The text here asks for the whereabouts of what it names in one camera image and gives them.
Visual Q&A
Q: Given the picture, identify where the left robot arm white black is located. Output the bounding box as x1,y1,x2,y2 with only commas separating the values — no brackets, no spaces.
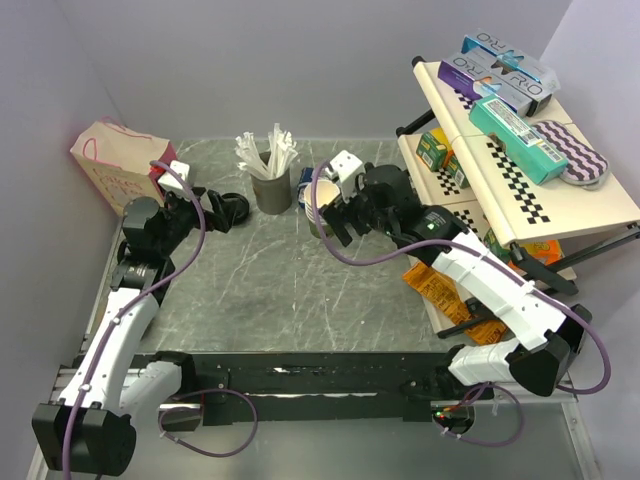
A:
32,187,250,476

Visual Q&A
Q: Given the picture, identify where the green yellow box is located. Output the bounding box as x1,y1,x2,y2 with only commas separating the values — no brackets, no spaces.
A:
416,127,454,172
444,150,470,189

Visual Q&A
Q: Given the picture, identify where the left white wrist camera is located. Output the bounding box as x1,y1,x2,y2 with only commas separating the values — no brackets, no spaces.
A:
157,159,195,193

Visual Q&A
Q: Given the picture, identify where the pink paper gift bag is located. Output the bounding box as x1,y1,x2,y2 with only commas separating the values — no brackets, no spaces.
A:
70,117,177,216

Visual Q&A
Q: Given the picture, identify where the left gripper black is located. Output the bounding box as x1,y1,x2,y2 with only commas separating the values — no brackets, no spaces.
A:
156,186,239,256

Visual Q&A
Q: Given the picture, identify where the orange snack packet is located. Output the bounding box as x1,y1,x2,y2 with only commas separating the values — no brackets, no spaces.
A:
402,260,507,346

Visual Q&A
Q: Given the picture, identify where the stack of green paper cups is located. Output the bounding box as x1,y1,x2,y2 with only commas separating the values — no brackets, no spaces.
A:
303,178,340,238

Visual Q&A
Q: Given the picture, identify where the orange chips bag lower shelf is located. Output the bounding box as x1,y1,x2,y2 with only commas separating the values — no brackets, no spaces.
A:
521,240,564,265

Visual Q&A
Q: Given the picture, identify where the purple wavy striped pouch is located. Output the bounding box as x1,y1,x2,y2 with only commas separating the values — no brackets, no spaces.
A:
532,120,610,191

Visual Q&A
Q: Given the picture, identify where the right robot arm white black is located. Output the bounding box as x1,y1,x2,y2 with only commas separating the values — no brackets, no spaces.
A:
310,160,588,399

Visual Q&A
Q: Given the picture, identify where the green box lower shelf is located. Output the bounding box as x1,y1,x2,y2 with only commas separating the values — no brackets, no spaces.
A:
483,228,511,264

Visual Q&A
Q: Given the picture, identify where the stack of black lids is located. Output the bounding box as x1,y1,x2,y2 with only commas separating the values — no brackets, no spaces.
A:
222,193,250,226

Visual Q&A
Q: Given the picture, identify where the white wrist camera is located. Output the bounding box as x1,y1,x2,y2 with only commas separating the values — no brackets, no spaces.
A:
326,150,365,203
157,159,195,193

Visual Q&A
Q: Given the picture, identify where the blue toothpaste box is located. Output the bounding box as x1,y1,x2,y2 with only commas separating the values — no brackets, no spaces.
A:
461,29,561,93

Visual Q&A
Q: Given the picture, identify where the aluminium rail frame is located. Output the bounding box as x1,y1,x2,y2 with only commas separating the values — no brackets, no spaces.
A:
25,364,601,480

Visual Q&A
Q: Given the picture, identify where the beige tiered shelf rack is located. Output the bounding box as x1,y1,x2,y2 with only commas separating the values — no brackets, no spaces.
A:
395,55,640,341

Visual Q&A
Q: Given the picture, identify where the purple toothpaste box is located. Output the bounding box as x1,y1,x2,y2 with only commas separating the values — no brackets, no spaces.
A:
438,50,552,117

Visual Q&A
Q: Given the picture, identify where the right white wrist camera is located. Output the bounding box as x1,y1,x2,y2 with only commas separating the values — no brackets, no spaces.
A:
326,150,365,203

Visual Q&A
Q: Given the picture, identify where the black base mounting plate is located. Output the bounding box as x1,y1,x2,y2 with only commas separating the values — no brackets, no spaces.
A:
189,352,468,426

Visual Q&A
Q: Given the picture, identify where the teal box with barcode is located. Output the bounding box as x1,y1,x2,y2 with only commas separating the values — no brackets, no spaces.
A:
469,95,568,185

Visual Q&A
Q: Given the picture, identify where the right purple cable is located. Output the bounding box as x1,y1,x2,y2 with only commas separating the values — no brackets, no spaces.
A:
310,160,612,446

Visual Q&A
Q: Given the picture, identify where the green yellow box upper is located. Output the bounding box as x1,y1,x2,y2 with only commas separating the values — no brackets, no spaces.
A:
416,127,454,172

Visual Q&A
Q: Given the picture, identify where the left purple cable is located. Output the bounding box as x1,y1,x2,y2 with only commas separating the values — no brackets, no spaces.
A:
62,159,259,474

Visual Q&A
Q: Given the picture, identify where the purple cable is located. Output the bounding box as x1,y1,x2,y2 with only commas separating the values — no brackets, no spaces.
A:
310,160,612,446
62,159,259,474

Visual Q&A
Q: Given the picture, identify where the blue chips bag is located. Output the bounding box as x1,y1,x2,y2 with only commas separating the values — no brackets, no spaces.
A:
297,167,314,208

